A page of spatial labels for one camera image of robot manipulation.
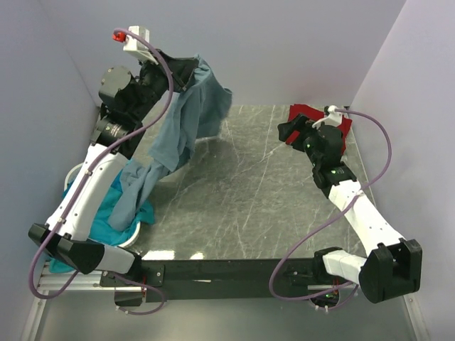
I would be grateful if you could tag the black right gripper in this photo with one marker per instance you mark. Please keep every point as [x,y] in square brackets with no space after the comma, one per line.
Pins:
[303,131]

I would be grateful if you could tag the teal t shirts pile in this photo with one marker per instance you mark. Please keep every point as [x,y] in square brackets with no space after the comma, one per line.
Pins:
[146,213]

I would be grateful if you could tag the grey-blue t shirt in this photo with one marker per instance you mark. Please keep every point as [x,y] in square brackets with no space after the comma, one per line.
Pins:
[196,113]

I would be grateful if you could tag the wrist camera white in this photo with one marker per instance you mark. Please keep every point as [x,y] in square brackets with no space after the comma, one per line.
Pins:
[332,117]
[134,47]

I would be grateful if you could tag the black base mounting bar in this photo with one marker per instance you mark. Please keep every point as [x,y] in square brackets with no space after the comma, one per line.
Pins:
[179,280]

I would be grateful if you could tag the red folded t shirt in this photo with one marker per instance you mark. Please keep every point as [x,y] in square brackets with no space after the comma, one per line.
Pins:
[316,114]

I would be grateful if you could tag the white laundry basket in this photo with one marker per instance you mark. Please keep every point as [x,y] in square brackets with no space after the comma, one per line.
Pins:
[101,231]

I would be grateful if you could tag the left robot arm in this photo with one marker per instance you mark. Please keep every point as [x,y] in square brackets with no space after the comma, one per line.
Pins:
[126,100]

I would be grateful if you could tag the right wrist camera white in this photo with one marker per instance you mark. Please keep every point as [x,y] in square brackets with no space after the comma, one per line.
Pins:
[332,117]

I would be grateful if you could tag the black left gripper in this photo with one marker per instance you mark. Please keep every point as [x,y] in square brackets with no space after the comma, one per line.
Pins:
[178,73]

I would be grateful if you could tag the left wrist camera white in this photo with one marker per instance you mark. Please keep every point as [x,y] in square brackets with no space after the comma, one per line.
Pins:
[134,47]

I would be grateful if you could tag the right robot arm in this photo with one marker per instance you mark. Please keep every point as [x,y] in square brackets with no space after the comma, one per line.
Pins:
[392,265]

